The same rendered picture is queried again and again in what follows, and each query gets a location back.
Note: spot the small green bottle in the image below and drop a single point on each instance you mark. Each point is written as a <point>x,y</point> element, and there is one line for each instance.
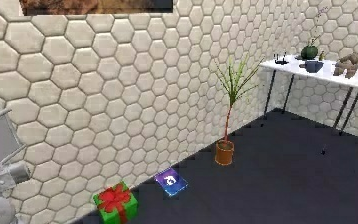
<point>321,56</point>

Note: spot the brown animal statue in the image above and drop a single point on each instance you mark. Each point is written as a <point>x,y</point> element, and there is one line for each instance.
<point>347,64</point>

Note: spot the white table with black legs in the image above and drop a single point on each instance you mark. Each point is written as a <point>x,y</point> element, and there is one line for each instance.
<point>323,71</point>

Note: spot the green gift box red ribbon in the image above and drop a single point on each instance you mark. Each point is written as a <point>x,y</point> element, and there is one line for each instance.
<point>115,203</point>

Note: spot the plant in orange pot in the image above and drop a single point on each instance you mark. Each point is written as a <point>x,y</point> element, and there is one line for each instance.
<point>230,100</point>

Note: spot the framed brown wall picture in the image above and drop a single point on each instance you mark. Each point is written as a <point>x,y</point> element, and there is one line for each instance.
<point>97,6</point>

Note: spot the small black device with antennas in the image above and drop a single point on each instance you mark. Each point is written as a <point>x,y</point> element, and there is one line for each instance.
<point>281,61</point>

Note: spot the dark blue bowl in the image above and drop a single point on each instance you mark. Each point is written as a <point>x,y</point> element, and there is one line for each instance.
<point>312,66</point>

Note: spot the blue and purple flat box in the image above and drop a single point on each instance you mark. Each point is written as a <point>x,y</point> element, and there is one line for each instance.
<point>171,181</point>

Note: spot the dark green round pot plant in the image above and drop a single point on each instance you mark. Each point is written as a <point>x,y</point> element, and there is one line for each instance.
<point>309,52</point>

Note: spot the grey metal frame object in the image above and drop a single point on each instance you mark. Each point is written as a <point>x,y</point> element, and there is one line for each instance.
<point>2,156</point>

